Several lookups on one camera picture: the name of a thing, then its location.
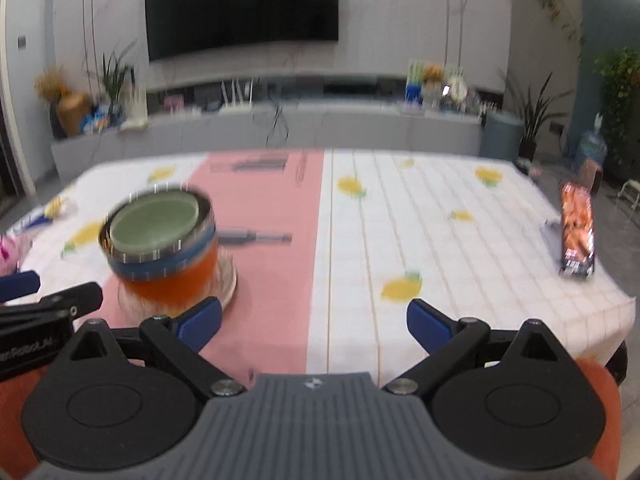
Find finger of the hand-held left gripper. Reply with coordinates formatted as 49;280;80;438
0;270;42;305
0;282;104;324

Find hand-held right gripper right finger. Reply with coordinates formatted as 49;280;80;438
382;299;566;397

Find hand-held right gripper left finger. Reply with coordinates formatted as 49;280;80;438
70;296;246;398

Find orange steel bowl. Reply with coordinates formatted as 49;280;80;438
120;245;221;305

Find clear scalloped glass plate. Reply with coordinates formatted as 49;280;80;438
117;252;239;322

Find blue steel bowl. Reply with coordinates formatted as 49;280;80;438
98;187;219;282

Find green ceramic bowl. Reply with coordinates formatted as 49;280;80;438
107;192;201;261

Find pink toy ball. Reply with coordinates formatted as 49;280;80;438
0;232;32;277

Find orange cloth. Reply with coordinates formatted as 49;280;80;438
0;357;624;480

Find blue white box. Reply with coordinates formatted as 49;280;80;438
15;207;67;237

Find orange snack packet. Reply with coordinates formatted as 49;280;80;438
559;182;597;279

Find gold vase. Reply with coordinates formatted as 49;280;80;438
56;92;94;137

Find blue snack bags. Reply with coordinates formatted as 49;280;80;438
82;110;112;134

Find grey trash can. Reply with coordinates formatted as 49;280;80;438
481;110;525;161

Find dried flower bunch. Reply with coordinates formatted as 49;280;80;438
34;66;71;104

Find white printed vase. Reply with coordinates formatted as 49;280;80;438
124;87;149;127

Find grey marble television console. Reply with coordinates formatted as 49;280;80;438
50;102;483;187

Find white router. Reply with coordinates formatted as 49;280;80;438
220;76;254;111

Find green long leaf plant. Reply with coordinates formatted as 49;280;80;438
87;42;139;111

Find dark potted leaf plant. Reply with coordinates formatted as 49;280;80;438
500;72;576;162

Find blue water bottle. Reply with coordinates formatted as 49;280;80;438
575;130;609;171

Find white stool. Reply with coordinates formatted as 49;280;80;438
617;177;640;212

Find large bushy green plant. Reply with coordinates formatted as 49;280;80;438
594;47;640;179

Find hanging vine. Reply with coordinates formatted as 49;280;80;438
520;0;587;57

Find black cable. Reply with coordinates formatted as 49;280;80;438
252;104;292;149

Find black wall television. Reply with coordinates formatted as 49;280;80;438
144;0;340;61

